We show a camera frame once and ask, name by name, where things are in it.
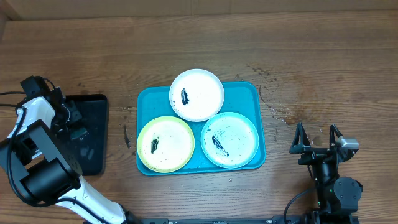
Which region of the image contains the white plate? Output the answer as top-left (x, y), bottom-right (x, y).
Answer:
top-left (169, 69), bottom-right (224, 122)

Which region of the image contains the black water tray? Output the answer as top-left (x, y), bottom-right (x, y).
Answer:
top-left (57, 94), bottom-right (109, 176)

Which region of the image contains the brown cardboard backdrop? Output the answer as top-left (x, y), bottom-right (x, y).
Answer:
top-left (1, 0), bottom-right (397, 20)

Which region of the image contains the yellow-green plate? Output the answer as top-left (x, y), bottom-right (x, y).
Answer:
top-left (136, 116), bottom-right (195, 173)

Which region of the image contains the light blue plate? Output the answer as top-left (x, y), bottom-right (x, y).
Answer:
top-left (200, 112), bottom-right (259, 169)

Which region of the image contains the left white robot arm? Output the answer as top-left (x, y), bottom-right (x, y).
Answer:
top-left (1, 87), bottom-right (140, 223)

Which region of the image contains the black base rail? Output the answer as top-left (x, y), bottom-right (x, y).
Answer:
top-left (83, 215), bottom-right (360, 224)

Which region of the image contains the blue plastic tray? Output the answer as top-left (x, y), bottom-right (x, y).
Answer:
top-left (136, 82), bottom-right (266, 175)

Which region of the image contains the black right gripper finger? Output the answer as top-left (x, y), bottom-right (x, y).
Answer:
top-left (290, 122), bottom-right (311, 149)
top-left (329, 124), bottom-right (343, 147)

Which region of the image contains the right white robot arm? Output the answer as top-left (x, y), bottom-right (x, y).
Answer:
top-left (283, 123), bottom-right (363, 223)

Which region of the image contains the dark green sponge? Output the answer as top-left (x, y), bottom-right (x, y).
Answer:
top-left (70, 127), bottom-right (88, 140)

